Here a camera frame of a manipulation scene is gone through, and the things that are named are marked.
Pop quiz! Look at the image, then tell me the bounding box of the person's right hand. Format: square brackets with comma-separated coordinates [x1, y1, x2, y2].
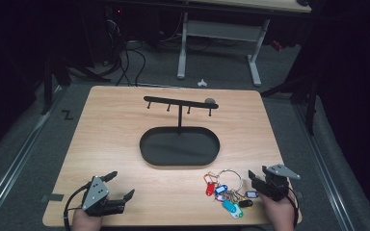
[258, 191, 299, 231]

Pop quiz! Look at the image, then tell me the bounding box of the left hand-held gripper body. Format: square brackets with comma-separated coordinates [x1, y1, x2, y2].
[81, 175, 125, 218]

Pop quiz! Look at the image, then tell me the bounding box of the black metal stand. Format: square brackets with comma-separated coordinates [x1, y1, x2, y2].
[260, 71, 322, 137]
[40, 56, 112, 116]

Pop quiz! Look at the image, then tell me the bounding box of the key bunch with coloured tags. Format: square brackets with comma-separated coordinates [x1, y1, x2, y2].
[203, 168, 260, 219]

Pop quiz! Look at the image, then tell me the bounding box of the grey tape strip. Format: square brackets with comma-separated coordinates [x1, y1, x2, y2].
[48, 193, 66, 203]

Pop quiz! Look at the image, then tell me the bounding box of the white-framed desk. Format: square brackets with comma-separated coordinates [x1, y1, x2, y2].
[176, 0, 312, 88]

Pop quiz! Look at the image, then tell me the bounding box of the black key rack with tray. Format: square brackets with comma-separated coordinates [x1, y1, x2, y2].
[139, 95, 222, 167]

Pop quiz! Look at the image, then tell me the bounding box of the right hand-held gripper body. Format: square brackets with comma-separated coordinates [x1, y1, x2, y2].
[251, 164, 302, 203]

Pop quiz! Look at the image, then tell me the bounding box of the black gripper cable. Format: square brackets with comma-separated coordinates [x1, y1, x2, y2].
[282, 187, 301, 229]
[63, 182, 92, 231]

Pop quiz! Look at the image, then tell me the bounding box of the bundle of black cables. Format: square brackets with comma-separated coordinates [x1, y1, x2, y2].
[104, 6, 148, 88]

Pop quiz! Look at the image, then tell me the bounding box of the metal floor rail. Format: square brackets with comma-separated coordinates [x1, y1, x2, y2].
[293, 102, 357, 231]
[0, 85, 66, 231]

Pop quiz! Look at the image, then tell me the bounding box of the red object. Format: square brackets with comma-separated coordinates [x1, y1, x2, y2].
[270, 39, 284, 52]

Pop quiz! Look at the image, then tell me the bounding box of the person's left hand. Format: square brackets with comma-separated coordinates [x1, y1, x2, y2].
[71, 195, 111, 231]

